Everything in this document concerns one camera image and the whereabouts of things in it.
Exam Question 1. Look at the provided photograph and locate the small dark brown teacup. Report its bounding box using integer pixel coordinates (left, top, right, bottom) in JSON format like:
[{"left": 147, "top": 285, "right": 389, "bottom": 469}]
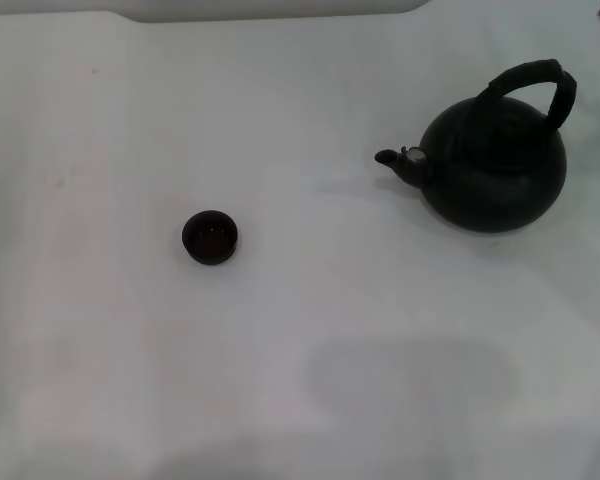
[{"left": 181, "top": 209, "right": 240, "bottom": 267}]

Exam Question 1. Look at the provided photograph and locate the black round teapot with handle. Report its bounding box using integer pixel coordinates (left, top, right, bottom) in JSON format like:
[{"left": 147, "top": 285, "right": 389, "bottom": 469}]
[{"left": 373, "top": 58, "right": 579, "bottom": 234}]

